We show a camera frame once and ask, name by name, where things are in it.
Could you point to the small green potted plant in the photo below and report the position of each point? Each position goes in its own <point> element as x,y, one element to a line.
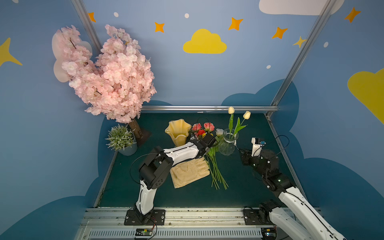
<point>123,140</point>

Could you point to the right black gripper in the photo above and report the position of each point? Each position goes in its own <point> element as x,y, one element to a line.
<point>246,156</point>

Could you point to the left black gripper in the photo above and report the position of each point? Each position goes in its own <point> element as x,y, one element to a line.
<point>208,142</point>

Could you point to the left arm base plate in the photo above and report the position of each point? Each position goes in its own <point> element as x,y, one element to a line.
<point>134,218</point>

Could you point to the dark metal tree base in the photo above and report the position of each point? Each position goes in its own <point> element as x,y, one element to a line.
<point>141,135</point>

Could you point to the left green circuit board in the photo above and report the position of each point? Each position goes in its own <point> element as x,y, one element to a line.
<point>143,233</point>

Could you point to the green circuit board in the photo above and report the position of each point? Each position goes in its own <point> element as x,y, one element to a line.
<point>143,233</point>
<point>269,234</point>

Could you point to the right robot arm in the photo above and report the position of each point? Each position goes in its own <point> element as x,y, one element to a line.
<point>308,225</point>

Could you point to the right green circuit board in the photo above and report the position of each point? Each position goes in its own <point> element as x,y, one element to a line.
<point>269,234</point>

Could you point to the cream tulip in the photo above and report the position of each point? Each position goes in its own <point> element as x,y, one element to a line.
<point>231,111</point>

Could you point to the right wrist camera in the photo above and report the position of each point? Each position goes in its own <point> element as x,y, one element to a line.
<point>257,146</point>

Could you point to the yellow fluted glass vase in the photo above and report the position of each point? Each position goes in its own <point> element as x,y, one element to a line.
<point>178,130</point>

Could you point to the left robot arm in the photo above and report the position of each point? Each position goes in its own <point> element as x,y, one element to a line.
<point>156,167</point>

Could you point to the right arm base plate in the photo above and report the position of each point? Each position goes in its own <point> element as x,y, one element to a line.
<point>254,217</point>

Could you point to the beige work glove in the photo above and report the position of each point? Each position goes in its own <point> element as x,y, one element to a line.
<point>188,172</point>

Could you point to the clear glass ribbon vase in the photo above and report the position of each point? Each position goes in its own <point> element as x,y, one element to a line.
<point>227,144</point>

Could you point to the pink cherry blossom tree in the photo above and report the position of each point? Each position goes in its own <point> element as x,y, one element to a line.
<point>117,84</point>

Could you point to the pink rose back left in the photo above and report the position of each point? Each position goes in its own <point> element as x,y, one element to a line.
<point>196,127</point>

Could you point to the aluminium mounting rail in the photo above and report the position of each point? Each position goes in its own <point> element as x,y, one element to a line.
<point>180,224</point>

